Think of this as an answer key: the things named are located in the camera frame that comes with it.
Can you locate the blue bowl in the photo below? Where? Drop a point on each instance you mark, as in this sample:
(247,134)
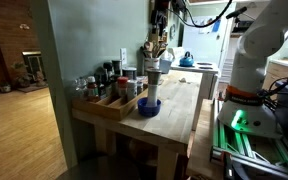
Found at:
(148,111)

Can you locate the red lid spice jar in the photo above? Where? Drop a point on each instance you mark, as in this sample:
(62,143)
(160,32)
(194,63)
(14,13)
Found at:
(122,86)

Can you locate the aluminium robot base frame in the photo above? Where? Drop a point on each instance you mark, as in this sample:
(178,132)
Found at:
(247,157)

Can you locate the grey tissue box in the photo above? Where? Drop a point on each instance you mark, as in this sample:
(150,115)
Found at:
(165,63)

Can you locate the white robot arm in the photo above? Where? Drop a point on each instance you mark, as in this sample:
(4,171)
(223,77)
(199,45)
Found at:
(243,109)

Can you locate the white steel pepper grinder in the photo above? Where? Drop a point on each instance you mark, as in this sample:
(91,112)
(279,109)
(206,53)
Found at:
(153,81)

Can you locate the large dark can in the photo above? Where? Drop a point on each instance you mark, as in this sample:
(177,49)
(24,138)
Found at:
(130,72)

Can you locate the white red utensil holder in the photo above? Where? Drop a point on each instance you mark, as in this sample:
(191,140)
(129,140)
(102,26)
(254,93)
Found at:
(151,63)

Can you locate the white spice jar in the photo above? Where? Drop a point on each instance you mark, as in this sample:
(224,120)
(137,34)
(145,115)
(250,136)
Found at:
(131,89)

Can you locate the wooden spice tray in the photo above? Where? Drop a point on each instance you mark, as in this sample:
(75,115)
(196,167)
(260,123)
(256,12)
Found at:
(112,107)

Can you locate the white wall outlet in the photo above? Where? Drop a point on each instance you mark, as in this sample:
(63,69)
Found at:
(123,55)

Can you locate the blue kettle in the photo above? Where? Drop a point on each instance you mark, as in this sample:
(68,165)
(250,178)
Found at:
(187,60)

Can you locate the white stove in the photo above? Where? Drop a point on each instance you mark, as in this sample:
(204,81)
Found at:
(210,75)

